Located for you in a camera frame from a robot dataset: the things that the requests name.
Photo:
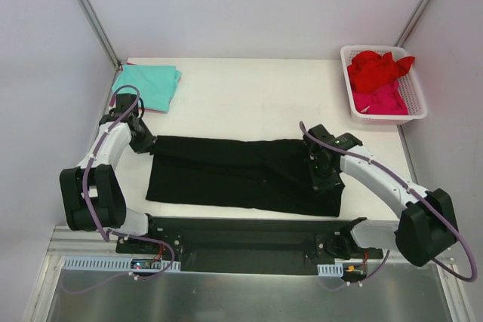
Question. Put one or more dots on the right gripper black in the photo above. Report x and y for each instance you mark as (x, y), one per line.
(324, 177)

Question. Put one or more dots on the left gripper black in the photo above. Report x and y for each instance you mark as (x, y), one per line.
(144, 142)

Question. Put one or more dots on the black t-shirt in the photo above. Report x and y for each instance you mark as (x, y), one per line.
(265, 175)

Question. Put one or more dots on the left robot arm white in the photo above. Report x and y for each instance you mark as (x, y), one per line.
(92, 196)

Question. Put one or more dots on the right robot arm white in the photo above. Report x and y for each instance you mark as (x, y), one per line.
(425, 223)

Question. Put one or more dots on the folded pink t-shirt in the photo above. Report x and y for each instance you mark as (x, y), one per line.
(126, 90)

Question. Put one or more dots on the folded teal t-shirt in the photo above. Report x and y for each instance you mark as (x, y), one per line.
(157, 84)

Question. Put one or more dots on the magenta t-shirt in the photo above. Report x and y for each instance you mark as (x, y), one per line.
(385, 100)

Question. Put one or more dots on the red t-shirt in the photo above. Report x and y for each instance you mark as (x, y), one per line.
(369, 71)

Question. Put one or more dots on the white plastic basket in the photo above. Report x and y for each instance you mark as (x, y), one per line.
(409, 88)

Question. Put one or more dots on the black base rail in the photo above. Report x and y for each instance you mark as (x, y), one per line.
(257, 246)

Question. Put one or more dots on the left aluminium frame post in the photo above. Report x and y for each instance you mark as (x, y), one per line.
(99, 31)

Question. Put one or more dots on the aluminium frame post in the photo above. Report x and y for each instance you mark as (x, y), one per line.
(99, 31)
(416, 15)

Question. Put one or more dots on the right aluminium frame post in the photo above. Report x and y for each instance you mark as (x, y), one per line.
(416, 15)

